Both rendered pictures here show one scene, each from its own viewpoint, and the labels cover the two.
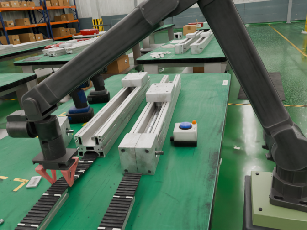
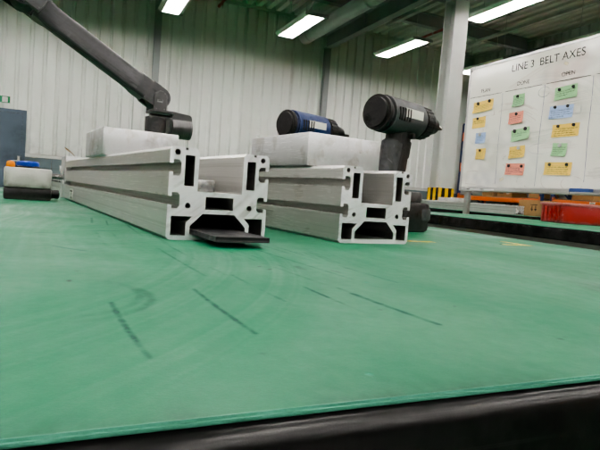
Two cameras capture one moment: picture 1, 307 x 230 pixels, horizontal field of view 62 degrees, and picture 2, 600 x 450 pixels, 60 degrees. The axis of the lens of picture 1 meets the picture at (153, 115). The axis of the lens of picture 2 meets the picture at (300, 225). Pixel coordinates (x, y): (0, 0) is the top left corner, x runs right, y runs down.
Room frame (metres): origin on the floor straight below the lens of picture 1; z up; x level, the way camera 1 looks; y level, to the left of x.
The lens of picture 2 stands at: (1.93, -0.42, 0.83)
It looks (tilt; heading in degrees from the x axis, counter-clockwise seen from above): 4 degrees down; 136
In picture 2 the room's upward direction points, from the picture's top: 4 degrees clockwise
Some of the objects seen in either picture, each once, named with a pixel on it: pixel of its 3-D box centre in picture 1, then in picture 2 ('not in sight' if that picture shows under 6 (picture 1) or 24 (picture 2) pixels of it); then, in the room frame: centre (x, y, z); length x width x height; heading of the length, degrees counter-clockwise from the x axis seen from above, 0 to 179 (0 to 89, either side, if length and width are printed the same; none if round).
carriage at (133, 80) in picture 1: (135, 81); (311, 164); (1.41, 0.08, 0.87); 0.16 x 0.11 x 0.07; 167
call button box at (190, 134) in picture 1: (183, 133); (31, 183); (0.83, -0.10, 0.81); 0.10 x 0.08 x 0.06; 77
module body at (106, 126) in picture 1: (123, 105); (236, 193); (1.17, 0.14, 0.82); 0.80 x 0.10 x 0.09; 167
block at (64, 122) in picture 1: (58, 133); not in sight; (0.91, 0.37, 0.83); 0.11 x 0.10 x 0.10; 90
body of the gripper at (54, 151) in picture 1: (53, 148); not in sight; (0.60, 0.27, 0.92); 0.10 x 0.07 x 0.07; 77
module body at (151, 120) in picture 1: (162, 104); (127, 185); (1.13, -0.05, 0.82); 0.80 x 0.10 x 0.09; 167
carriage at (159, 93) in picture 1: (161, 94); (129, 154); (1.13, -0.05, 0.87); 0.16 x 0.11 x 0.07; 167
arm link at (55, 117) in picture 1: (45, 127); (157, 127); (0.60, 0.28, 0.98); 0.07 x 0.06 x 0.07; 78
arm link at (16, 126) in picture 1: (29, 116); (170, 116); (0.61, 0.31, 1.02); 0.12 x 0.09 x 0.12; 78
